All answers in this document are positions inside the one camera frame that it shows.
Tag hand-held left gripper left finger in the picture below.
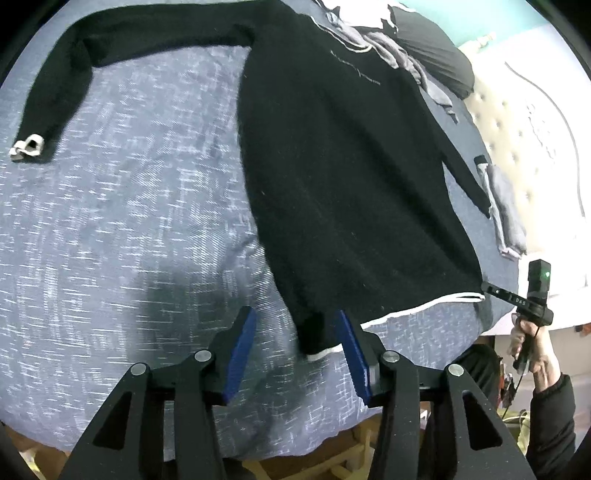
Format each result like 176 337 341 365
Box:
58 305 258 480

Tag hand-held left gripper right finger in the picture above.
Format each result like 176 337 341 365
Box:
335 308 536 480

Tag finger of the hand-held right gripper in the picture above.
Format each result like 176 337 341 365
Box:
481 281 514 303

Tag black sweater white trim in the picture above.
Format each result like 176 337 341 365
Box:
9 0 492 361

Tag person's right forearm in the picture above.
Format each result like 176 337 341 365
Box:
526 371 578 480

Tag person's right hand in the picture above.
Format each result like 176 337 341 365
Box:
510 314 562 393

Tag grey folded garment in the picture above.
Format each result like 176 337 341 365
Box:
475 156 528 257

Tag white tufted headboard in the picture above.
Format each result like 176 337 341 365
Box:
457 28 591 333

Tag bed with blue cover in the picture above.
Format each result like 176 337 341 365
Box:
0 0 522 462

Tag dark grey pillow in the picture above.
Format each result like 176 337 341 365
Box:
392 7 476 100

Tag grey hoodie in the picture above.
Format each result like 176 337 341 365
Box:
369 30 462 125

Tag white garment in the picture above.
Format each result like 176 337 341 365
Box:
318 0 407 31

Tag wooden frame furniture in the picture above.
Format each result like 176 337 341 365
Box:
240 422 376 480

